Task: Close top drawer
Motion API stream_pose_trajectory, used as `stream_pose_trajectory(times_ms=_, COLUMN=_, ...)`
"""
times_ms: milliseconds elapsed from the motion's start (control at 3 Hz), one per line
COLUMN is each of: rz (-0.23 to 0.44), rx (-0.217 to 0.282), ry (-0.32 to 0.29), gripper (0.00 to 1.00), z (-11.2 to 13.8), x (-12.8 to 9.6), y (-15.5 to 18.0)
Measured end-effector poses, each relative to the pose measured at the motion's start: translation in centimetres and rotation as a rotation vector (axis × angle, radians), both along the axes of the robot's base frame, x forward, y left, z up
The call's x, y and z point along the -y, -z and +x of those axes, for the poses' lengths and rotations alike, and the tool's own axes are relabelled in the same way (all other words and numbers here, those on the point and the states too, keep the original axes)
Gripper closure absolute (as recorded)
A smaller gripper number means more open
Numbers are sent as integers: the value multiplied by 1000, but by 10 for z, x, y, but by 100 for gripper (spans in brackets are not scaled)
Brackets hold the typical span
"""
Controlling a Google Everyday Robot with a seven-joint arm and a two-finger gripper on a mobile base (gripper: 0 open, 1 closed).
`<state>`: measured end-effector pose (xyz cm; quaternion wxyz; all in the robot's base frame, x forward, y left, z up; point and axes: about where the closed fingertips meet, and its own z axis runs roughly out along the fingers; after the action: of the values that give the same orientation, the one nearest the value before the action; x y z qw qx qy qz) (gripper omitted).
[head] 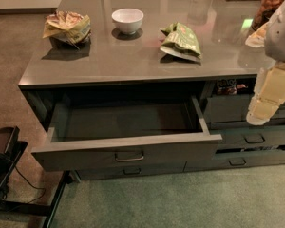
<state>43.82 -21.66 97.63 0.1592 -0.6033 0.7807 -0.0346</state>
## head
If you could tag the grey right upper drawer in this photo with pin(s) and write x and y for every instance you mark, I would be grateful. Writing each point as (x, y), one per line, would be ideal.
(231, 108)

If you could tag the snack packets in drawer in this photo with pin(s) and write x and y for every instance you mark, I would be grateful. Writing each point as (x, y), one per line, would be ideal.
(234, 86)

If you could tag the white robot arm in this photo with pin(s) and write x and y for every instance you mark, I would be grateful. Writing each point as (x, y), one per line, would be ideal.
(274, 40)

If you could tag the black metal stand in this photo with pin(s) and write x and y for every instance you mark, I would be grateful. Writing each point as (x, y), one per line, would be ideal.
(11, 151)

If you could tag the grey right middle drawer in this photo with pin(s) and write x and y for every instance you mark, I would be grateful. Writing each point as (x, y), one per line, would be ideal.
(250, 137)

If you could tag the grey top drawer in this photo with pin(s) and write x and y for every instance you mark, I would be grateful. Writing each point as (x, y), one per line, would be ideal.
(119, 134)

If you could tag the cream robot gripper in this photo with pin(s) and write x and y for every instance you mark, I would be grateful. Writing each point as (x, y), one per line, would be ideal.
(281, 37)

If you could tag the grey cabinet with glossy top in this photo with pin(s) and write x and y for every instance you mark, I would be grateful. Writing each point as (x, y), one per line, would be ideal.
(113, 66)

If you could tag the glass jar of nuts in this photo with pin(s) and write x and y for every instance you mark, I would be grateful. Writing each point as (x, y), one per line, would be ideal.
(264, 12)

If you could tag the grey left bottom drawer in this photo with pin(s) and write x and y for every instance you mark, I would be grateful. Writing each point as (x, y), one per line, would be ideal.
(131, 171)

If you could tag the yellow crumpled snack bag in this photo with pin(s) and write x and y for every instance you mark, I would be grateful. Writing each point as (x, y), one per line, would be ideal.
(68, 27)

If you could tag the white ceramic bowl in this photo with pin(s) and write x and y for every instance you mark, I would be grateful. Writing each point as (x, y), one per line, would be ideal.
(127, 21)

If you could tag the green crumpled snack bag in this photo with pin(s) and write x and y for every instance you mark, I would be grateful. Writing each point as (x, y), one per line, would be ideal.
(180, 41)

